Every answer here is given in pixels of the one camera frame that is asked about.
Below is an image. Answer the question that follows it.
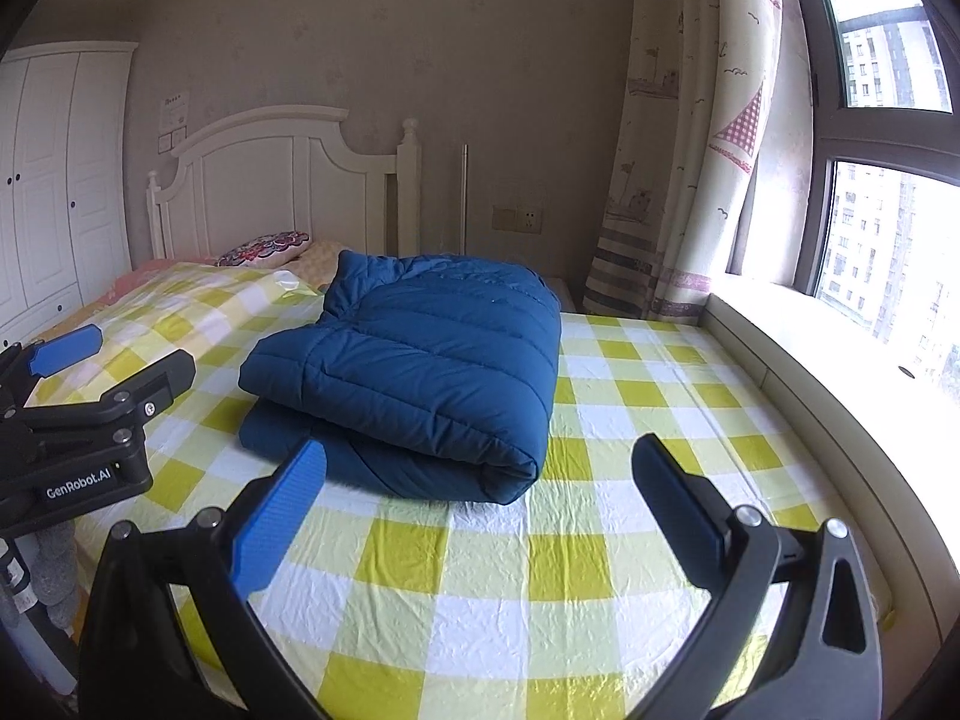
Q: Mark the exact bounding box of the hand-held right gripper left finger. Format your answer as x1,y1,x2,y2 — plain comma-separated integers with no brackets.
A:
77,439,335,720

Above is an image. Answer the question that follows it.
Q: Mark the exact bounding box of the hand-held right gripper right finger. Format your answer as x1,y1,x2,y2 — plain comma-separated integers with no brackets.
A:
632,433,886,720

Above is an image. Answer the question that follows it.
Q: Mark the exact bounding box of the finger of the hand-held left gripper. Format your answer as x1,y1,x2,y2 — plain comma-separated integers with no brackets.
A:
19,349,197,441
0,324,104,421

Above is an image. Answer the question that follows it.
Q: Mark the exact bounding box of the blue quilted jacket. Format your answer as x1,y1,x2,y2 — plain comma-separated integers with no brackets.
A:
238,249,563,505

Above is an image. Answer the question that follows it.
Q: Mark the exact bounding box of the yellow checked bed sheet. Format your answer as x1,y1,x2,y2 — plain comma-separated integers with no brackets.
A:
15,259,897,720

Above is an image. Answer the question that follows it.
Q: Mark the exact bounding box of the purple patterned cushion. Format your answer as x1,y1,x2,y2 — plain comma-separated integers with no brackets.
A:
216,231,312,268

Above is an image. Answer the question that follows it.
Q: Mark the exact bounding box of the white wardrobe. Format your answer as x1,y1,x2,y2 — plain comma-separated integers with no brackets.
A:
0,41,140,346

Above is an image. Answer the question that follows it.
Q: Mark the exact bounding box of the beige pillow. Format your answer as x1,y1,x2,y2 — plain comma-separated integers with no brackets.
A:
296,240,346,290

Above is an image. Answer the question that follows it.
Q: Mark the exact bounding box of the beige window sill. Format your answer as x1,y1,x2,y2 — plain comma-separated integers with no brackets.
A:
701,292,960,720

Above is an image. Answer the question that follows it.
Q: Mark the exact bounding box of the white wooden headboard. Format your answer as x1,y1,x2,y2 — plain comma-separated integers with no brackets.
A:
146,106,422,263

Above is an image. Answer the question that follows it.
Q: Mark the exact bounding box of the dark framed window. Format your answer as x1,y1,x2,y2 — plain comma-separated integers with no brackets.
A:
780,0,960,391

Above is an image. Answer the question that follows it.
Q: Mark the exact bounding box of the thin metal pole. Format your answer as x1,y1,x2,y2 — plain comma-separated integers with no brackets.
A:
459,144,472,256

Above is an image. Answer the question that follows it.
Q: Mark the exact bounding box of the printed beige curtain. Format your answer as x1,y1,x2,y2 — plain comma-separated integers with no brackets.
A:
583,0,785,320

